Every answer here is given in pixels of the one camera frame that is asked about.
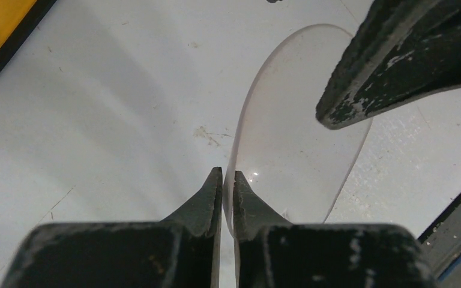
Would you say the clear plastic scoop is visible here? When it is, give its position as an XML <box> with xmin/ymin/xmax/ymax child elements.
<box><xmin>223</xmin><ymin>23</ymin><xmax>372</xmax><ymax>232</ymax></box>

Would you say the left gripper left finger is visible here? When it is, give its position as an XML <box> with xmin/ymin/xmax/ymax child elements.
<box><xmin>1</xmin><ymin>167</ymin><xmax>223</xmax><ymax>287</ymax></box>

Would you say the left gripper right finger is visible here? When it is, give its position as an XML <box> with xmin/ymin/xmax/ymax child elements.
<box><xmin>232</xmin><ymin>171</ymin><xmax>438</xmax><ymax>287</ymax></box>

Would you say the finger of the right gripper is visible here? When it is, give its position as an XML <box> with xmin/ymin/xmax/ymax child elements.
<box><xmin>316</xmin><ymin>1</ymin><xmax>461</xmax><ymax>130</ymax></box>

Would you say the yellow double pet bowl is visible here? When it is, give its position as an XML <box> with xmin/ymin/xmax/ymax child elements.
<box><xmin>0</xmin><ymin>0</ymin><xmax>56</xmax><ymax>72</ymax></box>

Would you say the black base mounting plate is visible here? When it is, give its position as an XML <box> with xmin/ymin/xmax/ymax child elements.
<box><xmin>418</xmin><ymin>193</ymin><xmax>461</xmax><ymax>287</ymax></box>

